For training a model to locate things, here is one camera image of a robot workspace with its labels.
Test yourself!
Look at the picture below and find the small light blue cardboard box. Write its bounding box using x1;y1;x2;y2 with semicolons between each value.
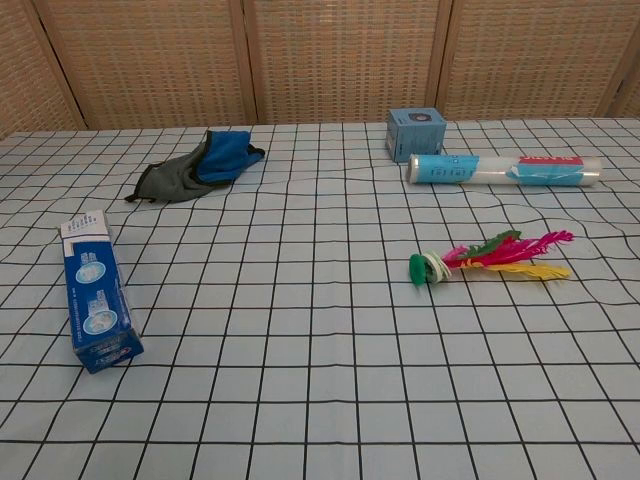
385;107;448;164

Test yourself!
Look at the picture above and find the colourful feather shuttlecock green base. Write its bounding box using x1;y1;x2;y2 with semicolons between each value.
408;229;575;288

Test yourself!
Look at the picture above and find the blue and grey cloth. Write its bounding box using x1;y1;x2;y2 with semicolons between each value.
124;130;267;204

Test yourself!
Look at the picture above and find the woven bamboo folding screen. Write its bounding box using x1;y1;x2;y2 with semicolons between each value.
0;0;640;142

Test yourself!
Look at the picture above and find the light blue checkered tablecloth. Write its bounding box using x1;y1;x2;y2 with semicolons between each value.
0;115;640;480

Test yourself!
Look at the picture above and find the blue toothpaste box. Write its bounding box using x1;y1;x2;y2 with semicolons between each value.
59;210;146;375

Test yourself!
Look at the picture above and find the clear plastic tube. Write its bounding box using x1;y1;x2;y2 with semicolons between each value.
407;153;605;189

